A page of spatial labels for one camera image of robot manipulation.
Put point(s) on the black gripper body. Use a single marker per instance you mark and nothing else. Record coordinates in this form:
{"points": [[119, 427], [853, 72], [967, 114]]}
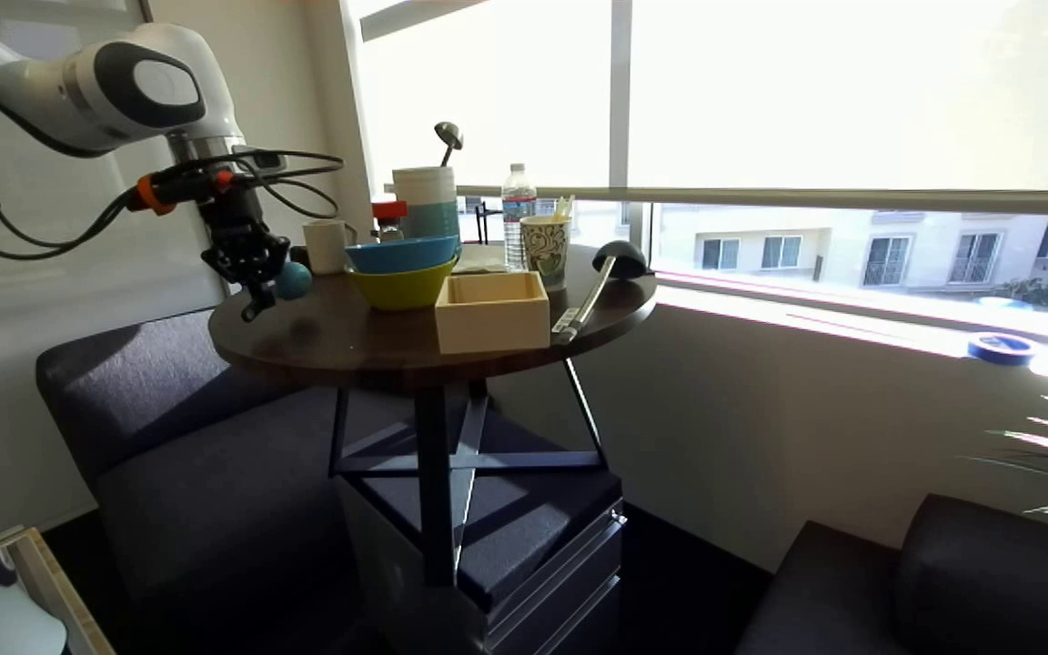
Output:
{"points": [[239, 242]]}

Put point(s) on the teal plastic measuring cup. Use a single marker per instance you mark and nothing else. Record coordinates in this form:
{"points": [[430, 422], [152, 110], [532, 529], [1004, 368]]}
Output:
{"points": [[298, 283]]}

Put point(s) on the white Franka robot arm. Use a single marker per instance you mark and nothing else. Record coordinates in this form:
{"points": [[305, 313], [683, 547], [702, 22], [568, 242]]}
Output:
{"points": [[89, 93]]}

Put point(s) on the white cylindrical cup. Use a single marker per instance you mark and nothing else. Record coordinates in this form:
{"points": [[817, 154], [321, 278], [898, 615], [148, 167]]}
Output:
{"points": [[330, 250]]}

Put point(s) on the yellow-green bowl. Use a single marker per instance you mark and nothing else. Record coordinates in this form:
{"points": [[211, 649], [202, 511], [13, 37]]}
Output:
{"points": [[403, 288]]}

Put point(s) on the blue bowl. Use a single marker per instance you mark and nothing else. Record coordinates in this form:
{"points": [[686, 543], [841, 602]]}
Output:
{"points": [[403, 254]]}

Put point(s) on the red container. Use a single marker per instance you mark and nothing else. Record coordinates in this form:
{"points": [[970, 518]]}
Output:
{"points": [[386, 211]]}

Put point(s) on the dark sofa with rounded armrest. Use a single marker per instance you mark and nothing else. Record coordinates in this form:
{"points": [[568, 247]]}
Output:
{"points": [[184, 460]]}

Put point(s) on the teal and white tall canister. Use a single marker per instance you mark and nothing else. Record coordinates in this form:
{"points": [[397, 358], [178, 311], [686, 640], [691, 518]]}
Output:
{"points": [[429, 201]]}

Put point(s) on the light wooden box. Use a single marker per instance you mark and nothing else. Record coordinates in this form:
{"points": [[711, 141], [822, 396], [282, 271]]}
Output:
{"points": [[490, 325]]}

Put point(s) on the metal ladle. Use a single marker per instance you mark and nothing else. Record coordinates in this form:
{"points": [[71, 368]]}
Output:
{"points": [[449, 133]]}

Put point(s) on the clear plastic water bottle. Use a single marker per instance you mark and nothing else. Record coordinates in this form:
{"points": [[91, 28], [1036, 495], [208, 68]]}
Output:
{"points": [[520, 208]]}

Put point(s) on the patterned jar with straws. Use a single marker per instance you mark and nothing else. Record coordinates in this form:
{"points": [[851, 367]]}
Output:
{"points": [[545, 254]]}

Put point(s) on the grey platform box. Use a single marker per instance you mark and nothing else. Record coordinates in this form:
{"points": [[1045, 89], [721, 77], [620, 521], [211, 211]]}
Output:
{"points": [[538, 547]]}

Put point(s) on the small blue dish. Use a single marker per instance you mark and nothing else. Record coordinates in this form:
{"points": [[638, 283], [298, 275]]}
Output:
{"points": [[1000, 352]]}

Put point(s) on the dark long sofa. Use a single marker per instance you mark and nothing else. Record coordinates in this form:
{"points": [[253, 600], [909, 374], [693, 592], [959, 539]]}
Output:
{"points": [[983, 585]]}

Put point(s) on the dark metal table leg frame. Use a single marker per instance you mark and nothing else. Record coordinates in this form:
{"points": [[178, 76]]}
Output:
{"points": [[435, 487]]}

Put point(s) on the light wooden frame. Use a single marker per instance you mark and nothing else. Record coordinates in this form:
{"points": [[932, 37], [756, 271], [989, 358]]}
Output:
{"points": [[57, 589]]}

